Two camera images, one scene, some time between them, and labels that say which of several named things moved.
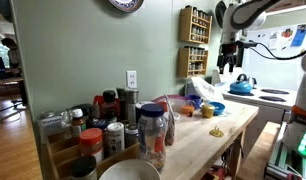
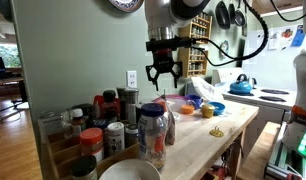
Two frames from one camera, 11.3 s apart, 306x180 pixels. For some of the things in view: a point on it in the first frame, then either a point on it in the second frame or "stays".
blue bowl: x=218 y=108 stays
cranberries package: x=169 y=136 stays
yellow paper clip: x=216 y=132 stays
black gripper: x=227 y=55 -> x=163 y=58
